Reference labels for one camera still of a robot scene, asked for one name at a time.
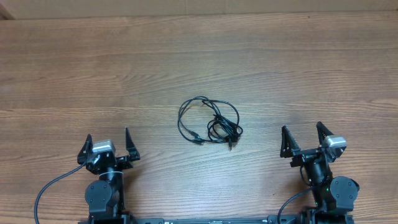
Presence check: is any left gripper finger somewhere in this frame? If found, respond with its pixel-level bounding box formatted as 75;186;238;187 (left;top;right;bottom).
77;134;93;164
125;128;141;161

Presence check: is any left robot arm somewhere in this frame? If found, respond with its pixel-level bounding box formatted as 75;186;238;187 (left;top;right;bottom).
77;128;141;224

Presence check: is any black USB cable two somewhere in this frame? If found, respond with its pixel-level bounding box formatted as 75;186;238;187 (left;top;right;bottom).
201;98;244;151

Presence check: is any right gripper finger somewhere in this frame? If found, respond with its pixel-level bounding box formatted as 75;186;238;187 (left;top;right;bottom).
280;126;300;158
316;121;333;144

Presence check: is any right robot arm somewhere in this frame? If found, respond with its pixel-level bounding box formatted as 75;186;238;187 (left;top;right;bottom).
276;121;360;223

